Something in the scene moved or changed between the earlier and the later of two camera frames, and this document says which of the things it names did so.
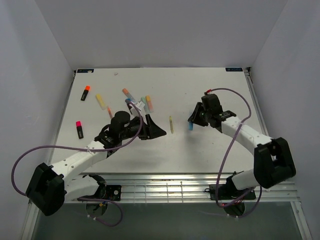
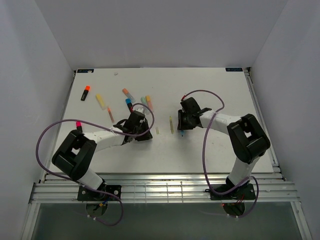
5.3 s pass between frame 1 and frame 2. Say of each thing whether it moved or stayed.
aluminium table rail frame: stayed
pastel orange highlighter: stayed
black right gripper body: moved
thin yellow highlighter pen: stayed
